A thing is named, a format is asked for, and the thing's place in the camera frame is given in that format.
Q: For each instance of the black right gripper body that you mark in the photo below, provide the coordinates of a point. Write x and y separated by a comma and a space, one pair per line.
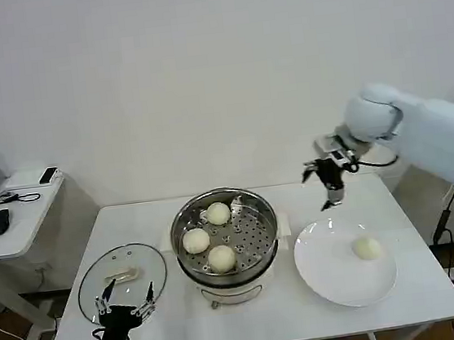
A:
332, 174

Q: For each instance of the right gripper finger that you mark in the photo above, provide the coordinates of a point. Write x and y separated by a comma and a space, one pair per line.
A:
336, 195
310, 167

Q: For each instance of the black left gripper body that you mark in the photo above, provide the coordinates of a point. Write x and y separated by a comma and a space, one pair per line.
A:
121, 321

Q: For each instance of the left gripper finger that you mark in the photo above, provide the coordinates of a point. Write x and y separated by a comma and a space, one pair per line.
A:
103, 304
149, 308

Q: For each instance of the white steamed bun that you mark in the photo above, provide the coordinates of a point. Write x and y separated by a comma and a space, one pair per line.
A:
367, 248
196, 240
219, 213
222, 258

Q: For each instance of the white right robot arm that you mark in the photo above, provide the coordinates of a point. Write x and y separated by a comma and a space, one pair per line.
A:
431, 126

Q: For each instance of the round glass lid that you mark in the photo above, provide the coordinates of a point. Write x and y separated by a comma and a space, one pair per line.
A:
118, 260

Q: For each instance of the white round plate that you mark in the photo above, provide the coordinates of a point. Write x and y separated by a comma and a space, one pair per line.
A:
337, 272

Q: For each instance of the steel steamer pot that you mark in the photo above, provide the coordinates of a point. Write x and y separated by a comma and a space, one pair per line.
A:
253, 224

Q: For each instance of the white side desk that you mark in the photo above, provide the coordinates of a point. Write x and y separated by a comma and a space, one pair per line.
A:
20, 226
419, 197

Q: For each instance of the white cooker base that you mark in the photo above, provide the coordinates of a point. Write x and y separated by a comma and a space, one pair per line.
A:
233, 294

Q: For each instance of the white box with black face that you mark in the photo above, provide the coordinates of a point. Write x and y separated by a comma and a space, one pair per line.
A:
48, 176

